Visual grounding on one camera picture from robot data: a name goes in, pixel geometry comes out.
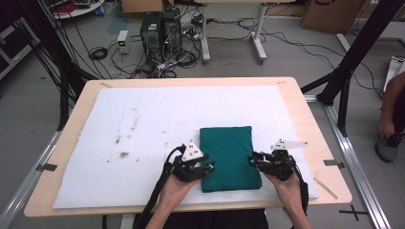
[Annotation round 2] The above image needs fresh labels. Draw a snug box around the grey cabinet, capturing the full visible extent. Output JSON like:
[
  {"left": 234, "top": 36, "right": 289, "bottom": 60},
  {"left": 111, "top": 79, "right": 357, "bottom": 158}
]
[{"left": 0, "top": 24, "right": 33, "bottom": 81}]

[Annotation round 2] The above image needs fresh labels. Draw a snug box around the thin wooden stick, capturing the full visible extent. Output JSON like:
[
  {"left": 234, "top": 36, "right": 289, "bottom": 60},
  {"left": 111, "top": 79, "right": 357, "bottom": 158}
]
[{"left": 312, "top": 177, "right": 339, "bottom": 200}]

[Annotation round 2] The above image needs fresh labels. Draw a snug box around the aluminium floor rail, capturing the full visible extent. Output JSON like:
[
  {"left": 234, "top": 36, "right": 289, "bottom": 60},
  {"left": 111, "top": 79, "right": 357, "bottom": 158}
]
[
  {"left": 0, "top": 130, "right": 63, "bottom": 229},
  {"left": 304, "top": 94, "right": 394, "bottom": 229}
]

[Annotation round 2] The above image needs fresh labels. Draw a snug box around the black tape cross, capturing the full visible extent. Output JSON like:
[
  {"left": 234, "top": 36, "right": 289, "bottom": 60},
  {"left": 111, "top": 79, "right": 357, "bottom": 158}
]
[{"left": 338, "top": 204, "right": 369, "bottom": 222}]

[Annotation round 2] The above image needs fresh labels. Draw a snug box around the person's left hand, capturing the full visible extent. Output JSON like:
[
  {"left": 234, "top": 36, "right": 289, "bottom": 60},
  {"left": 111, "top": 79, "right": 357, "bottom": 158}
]
[{"left": 158, "top": 174, "right": 200, "bottom": 212}]

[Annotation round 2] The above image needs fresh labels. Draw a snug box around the small cardboard box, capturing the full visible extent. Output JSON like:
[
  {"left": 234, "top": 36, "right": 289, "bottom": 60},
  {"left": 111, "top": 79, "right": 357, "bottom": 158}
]
[{"left": 120, "top": 0, "right": 175, "bottom": 14}]

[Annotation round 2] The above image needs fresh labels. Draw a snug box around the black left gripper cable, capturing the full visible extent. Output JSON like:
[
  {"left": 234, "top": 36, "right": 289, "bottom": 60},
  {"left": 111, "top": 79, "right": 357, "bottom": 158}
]
[{"left": 133, "top": 144, "right": 187, "bottom": 229}]

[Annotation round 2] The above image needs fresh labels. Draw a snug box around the black metal frame stand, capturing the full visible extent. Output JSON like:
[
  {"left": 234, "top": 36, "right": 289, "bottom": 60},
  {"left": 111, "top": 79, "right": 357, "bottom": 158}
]
[
  {"left": 0, "top": 0, "right": 100, "bottom": 132},
  {"left": 300, "top": 0, "right": 405, "bottom": 138}
]

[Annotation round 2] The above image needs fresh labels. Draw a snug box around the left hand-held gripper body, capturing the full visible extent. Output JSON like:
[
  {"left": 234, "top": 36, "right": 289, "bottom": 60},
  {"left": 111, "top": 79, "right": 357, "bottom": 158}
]
[{"left": 171, "top": 139, "right": 204, "bottom": 183}]

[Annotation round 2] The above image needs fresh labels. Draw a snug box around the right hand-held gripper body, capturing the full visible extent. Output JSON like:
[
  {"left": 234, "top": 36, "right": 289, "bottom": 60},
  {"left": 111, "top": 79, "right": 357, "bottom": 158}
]
[{"left": 264, "top": 138, "right": 309, "bottom": 182}]

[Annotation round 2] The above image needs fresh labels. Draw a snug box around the white desk frame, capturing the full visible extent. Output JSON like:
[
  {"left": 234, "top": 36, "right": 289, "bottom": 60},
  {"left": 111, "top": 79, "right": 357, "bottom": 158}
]
[{"left": 200, "top": 0, "right": 297, "bottom": 65}]

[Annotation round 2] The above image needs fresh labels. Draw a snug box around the person's right hand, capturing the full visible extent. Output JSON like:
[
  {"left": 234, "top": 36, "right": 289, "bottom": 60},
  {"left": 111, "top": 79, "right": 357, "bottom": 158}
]
[{"left": 264, "top": 172, "right": 304, "bottom": 212}]

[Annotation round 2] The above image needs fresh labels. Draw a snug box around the long black floor cable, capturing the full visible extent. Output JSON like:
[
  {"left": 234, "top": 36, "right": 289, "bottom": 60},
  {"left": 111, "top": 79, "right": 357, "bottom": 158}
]
[{"left": 206, "top": 17, "right": 387, "bottom": 100}]

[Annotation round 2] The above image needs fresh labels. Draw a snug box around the tangle of floor cables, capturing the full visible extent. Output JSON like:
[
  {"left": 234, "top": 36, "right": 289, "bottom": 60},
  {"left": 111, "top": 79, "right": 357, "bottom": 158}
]
[{"left": 109, "top": 37, "right": 200, "bottom": 79}]

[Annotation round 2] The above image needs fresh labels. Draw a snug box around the white stand base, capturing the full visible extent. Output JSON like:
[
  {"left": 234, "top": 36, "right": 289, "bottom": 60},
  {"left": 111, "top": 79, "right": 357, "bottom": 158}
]
[{"left": 382, "top": 55, "right": 405, "bottom": 94}]

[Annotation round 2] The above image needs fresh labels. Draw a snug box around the black computer tower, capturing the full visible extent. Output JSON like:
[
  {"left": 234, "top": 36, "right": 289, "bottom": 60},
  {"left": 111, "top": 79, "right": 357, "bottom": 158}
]
[
  {"left": 139, "top": 12, "right": 164, "bottom": 53},
  {"left": 161, "top": 8, "right": 183, "bottom": 50}
]

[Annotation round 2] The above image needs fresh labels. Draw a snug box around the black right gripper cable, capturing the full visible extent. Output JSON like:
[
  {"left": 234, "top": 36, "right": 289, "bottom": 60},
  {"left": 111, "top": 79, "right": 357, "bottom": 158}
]
[{"left": 289, "top": 157, "right": 310, "bottom": 217}]

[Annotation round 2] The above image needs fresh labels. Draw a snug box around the green long-sleeved shirt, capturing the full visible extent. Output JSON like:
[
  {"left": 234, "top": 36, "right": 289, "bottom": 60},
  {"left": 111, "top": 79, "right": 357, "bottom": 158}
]
[{"left": 199, "top": 125, "right": 263, "bottom": 194}]

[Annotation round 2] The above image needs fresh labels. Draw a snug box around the white foam mat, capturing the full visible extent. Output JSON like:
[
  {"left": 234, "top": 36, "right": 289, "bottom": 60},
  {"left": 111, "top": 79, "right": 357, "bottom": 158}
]
[{"left": 52, "top": 84, "right": 319, "bottom": 210}]

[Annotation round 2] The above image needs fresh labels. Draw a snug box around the grey tape strip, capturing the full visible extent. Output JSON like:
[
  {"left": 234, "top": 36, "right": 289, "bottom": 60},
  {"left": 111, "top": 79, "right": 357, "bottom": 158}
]
[
  {"left": 323, "top": 158, "right": 346, "bottom": 170},
  {"left": 34, "top": 162, "right": 58, "bottom": 173}
]

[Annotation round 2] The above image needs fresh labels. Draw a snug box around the large cardboard box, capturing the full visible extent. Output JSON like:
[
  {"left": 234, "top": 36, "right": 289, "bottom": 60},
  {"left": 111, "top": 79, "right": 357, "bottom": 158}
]
[{"left": 301, "top": 0, "right": 368, "bottom": 34}]

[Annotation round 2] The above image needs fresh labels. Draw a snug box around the coiled black cable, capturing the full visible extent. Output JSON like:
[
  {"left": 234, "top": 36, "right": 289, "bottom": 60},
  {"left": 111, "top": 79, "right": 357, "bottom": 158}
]
[{"left": 88, "top": 46, "right": 110, "bottom": 62}]

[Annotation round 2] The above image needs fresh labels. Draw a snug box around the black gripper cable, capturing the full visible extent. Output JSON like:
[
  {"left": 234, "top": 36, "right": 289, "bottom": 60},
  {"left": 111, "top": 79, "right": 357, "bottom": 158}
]
[
  {"left": 133, "top": 144, "right": 187, "bottom": 229},
  {"left": 289, "top": 157, "right": 310, "bottom": 217}
]

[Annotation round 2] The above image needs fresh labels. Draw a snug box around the white box with green display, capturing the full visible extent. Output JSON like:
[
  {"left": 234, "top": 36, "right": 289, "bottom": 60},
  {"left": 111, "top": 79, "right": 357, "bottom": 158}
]
[{"left": 117, "top": 30, "right": 133, "bottom": 55}]

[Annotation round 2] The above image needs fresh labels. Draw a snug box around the person's dark clothed body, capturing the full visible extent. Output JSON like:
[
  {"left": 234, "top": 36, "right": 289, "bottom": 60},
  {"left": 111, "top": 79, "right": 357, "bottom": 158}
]
[{"left": 132, "top": 208, "right": 269, "bottom": 229}]

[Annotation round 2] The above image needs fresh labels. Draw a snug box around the round white table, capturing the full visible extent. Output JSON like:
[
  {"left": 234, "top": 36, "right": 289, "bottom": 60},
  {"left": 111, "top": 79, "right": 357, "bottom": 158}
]
[{"left": 41, "top": 0, "right": 106, "bottom": 21}]

